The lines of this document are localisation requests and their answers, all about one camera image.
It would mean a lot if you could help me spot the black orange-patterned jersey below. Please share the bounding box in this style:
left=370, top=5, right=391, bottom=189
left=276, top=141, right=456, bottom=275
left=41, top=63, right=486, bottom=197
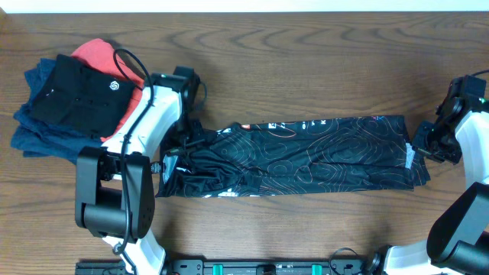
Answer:
left=157, top=115, right=430, bottom=198

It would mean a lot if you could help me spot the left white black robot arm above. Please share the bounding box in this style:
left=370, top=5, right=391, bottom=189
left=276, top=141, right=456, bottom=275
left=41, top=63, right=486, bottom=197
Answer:
left=75, top=66, right=200, bottom=274

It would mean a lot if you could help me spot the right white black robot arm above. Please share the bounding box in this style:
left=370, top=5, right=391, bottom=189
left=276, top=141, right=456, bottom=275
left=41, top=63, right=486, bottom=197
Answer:
left=373, top=112, right=488, bottom=275

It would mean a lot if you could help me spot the folded black shirt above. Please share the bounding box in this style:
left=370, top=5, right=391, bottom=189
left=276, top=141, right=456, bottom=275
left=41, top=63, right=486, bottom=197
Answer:
left=29, top=54, right=135, bottom=138

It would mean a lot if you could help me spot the folded red shirt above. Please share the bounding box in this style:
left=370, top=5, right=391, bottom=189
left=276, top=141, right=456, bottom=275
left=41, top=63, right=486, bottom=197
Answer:
left=71, top=38, right=144, bottom=142

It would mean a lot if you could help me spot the folded navy blue shirt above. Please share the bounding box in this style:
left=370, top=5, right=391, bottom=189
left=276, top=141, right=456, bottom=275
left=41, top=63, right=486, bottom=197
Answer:
left=11, top=58, right=102, bottom=163

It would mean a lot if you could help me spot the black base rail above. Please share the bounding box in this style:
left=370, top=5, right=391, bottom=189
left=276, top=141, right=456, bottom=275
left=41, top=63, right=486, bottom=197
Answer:
left=74, top=258, right=383, bottom=275

